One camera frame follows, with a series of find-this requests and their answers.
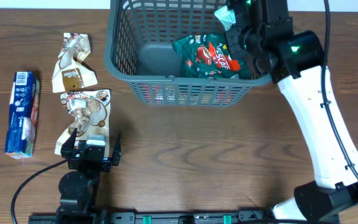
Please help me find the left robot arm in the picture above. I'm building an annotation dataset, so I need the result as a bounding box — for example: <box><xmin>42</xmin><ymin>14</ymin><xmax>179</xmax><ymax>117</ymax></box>
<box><xmin>57</xmin><ymin>129</ymin><xmax>122</xmax><ymax>223</ymax></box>

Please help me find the grey plastic basket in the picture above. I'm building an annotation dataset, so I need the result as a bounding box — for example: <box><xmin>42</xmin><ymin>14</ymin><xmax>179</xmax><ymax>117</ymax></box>
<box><xmin>104</xmin><ymin>0</ymin><xmax>271</xmax><ymax>89</ymax></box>

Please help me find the beige cookie pouch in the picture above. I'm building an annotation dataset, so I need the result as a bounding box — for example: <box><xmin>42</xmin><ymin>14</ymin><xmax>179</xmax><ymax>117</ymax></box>
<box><xmin>55</xmin><ymin>89</ymin><xmax>112</xmax><ymax>157</ymax></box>

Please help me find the green Nescafe coffee bag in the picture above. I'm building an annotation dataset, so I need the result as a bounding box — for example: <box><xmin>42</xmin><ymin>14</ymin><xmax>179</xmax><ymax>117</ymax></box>
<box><xmin>172</xmin><ymin>34</ymin><xmax>251</xmax><ymax>80</ymax></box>

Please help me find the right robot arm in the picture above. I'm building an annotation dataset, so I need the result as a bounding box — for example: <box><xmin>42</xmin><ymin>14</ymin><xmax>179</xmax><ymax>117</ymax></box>
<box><xmin>225</xmin><ymin>0</ymin><xmax>358</xmax><ymax>223</ymax></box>

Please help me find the beige Pantree pouch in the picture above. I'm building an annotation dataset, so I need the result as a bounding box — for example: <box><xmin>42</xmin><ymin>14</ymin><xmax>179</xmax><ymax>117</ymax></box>
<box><xmin>52</xmin><ymin>33</ymin><xmax>98</xmax><ymax>93</ymax></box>

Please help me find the small light teal sachet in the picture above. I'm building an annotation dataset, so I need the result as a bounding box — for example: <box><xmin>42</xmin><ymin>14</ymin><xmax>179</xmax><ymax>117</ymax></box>
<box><xmin>214</xmin><ymin>6</ymin><xmax>236</xmax><ymax>31</ymax></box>

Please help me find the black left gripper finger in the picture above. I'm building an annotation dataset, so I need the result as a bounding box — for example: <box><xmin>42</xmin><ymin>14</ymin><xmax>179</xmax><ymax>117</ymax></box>
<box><xmin>60</xmin><ymin>128</ymin><xmax>77</xmax><ymax>157</ymax></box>
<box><xmin>111</xmin><ymin>133</ymin><xmax>122</xmax><ymax>166</ymax></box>

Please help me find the blue carton box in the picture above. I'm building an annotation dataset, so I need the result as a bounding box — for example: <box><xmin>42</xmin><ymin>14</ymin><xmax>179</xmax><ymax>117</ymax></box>
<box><xmin>5</xmin><ymin>71</ymin><xmax>40</xmax><ymax>159</ymax></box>

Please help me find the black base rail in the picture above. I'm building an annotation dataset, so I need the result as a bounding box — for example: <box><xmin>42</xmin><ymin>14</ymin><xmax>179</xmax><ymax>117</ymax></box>
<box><xmin>28</xmin><ymin>210</ymin><xmax>308</xmax><ymax>224</ymax></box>

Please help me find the orange spaghetti packet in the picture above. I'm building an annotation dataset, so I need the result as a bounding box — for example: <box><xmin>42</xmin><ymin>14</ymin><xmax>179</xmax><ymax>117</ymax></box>
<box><xmin>130</xmin><ymin>83</ymin><xmax>250</xmax><ymax>106</ymax></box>

